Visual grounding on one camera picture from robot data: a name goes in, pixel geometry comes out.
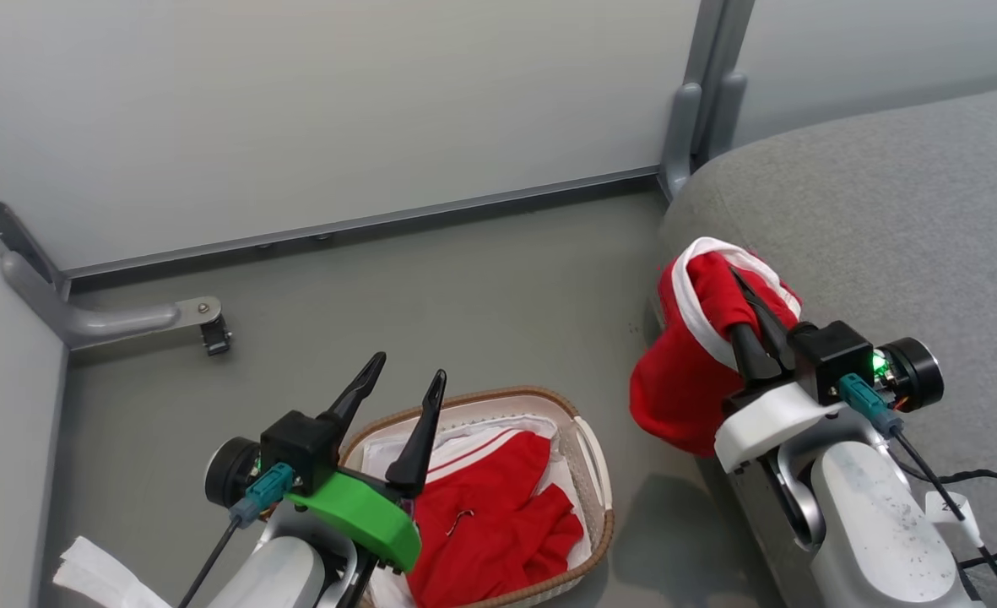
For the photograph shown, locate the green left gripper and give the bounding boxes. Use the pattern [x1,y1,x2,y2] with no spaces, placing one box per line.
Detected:
[285,351,448,573]

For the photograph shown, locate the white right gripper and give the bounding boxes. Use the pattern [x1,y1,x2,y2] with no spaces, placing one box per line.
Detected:
[713,265,847,474]

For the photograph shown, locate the red garment white cuff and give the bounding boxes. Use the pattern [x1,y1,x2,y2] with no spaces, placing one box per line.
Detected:
[630,237,803,459]

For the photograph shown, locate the red jacket white stripes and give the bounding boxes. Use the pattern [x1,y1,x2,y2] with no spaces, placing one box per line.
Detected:
[397,425,585,605]

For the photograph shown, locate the white basket liner cloth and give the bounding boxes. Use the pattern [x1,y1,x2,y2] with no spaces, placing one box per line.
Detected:
[361,415,596,608]

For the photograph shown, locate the white laundry basket brown rim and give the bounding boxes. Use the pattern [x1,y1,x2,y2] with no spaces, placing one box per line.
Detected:
[338,386,615,608]

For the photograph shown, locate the grey fabric sofa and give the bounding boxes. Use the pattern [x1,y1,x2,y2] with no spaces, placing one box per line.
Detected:
[654,83,997,608]

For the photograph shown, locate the black castor wheel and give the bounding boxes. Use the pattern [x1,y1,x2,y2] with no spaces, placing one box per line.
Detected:
[201,314,233,357]

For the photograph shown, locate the grey metal support foot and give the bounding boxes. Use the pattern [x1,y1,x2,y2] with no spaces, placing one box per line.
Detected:
[0,252,223,350]

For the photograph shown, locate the right black cable teal plug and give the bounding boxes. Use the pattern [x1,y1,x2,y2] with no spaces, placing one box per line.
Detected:
[838,374,997,608]

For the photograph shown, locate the black cable teal plug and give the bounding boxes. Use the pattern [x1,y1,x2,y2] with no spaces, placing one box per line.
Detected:
[838,374,997,608]
[177,461,296,608]

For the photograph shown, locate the left black cable teal plug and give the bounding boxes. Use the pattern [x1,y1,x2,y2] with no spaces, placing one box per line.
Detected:
[177,461,296,608]

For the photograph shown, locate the grey partition bottom rail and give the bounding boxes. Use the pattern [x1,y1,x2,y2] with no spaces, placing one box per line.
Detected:
[59,166,664,281]

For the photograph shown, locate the grey double partition post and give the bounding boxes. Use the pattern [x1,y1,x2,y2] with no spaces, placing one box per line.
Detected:
[658,0,756,202]

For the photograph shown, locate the white cable tag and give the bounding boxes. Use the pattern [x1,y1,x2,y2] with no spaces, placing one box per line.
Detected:
[924,491,985,548]

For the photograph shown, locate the grey slanted partition post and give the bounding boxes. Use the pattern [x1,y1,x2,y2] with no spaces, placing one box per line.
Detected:
[0,152,67,295]

